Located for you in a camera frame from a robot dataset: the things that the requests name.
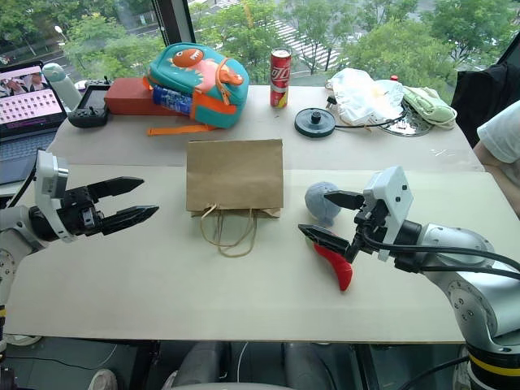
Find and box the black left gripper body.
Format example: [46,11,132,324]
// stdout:
[60,185,105,238]

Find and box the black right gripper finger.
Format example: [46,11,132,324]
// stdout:
[323,189,366,211]
[297,223,352,258]

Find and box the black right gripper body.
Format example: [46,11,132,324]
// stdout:
[344,195,389,263]

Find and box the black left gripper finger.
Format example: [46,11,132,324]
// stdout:
[86,176,145,205]
[98,205,161,237]

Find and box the white plastic bag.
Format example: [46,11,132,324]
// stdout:
[325,67,406,125]

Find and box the brown paper bag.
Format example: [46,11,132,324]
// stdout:
[185,138,285,258]

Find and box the light green cloth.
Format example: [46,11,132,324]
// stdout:
[401,85,457,131]

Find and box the light blue plush toy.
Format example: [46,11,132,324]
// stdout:
[304,180,342,228]

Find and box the red chili pepper toy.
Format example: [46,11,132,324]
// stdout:
[312,241,355,293]

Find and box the brown cardboard sheet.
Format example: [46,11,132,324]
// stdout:
[47,84,485,173]

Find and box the cream cardboard sheet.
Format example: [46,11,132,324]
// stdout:
[3,167,500,345]

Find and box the black round kettle base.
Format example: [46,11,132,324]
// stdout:
[293,107,338,140]

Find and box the black handheld controller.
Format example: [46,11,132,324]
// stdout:
[67,76,114,129]

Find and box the red rectangular box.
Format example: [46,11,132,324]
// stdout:
[103,77,180,117]

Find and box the silver round tray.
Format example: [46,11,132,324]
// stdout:
[376,108,435,139]

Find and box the white bottle pale green cap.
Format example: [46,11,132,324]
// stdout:
[41,62,83,112]

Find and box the open laptop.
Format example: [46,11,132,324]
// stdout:
[0,60,68,187]

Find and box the red cola can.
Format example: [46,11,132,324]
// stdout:
[269,48,293,109]

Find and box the teal dinosaur backpack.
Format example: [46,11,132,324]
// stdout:
[142,41,250,137]

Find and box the person's arm white sleeve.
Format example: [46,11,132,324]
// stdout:
[476,98,520,189]

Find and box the white shoe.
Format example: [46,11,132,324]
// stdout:
[86,367,119,390]

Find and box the grey rounded shape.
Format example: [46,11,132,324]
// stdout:
[162,342,231,390]

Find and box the black garment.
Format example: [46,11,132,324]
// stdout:
[450,60,520,150]

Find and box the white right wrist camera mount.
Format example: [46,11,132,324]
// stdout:
[362,165,415,262]

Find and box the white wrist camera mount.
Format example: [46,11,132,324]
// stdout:
[34,149,78,244]
[362,165,415,262]

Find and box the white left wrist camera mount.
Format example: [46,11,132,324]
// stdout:
[34,149,78,244]

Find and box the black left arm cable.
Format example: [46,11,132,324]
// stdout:
[0,161,41,213]

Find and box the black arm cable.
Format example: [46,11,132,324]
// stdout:
[0,161,41,213]
[359,225,520,282]

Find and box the black kettle base power cord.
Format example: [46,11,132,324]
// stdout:
[324,94,409,131]

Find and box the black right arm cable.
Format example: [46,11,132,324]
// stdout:
[359,225,520,282]

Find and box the black window frame post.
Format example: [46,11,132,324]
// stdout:
[151,0,193,48]

